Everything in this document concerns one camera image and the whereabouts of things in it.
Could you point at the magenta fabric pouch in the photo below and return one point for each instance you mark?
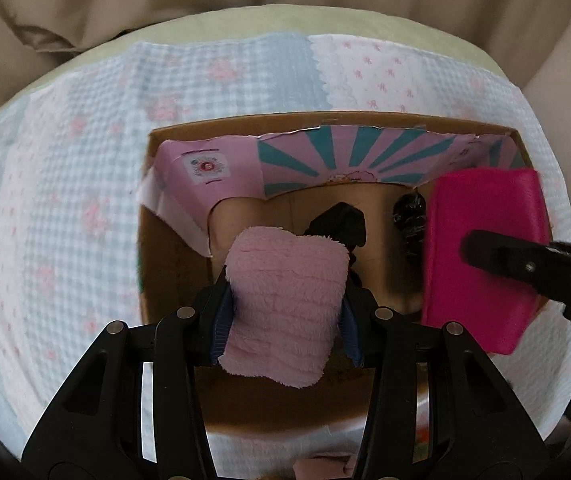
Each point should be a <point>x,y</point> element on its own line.
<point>482,223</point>

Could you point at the pink teal cardboard box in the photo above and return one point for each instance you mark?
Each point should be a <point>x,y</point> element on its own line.
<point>204,183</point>

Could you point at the light blue checkered blanket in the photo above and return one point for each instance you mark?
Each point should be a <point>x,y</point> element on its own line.
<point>71,154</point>

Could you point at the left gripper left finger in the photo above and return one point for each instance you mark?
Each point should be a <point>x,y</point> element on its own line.
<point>130,408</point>

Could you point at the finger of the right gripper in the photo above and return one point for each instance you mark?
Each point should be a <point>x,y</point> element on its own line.
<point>546,268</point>

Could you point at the pale green mattress sheet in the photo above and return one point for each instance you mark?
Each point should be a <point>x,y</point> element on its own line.
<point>250,21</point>

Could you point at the pink fluffy sock roll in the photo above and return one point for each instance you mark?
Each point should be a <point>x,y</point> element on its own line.
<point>288,291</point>

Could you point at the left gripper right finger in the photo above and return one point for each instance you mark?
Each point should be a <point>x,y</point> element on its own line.
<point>439,408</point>

